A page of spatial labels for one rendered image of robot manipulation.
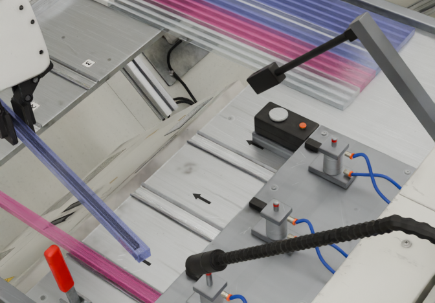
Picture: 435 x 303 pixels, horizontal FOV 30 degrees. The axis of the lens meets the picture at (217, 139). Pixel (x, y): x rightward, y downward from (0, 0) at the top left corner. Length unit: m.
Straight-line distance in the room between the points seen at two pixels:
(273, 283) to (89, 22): 0.59
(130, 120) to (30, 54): 1.27
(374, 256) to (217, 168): 0.27
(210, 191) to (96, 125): 1.13
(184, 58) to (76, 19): 1.00
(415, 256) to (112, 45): 0.59
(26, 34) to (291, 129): 0.34
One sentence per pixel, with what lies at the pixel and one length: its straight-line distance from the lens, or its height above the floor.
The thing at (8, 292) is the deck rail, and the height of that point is 0.98.
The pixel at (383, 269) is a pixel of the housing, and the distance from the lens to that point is 0.82.
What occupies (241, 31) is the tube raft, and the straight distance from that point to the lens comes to 1.20.
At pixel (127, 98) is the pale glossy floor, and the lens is 2.15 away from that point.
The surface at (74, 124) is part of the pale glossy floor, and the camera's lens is 2.07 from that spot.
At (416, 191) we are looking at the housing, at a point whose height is 1.25.
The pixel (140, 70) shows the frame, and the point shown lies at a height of 0.31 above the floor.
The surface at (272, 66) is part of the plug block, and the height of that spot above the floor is 1.20.
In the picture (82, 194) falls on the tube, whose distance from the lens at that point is 0.82.
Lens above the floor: 1.87
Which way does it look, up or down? 56 degrees down
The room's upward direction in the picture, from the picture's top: 66 degrees clockwise
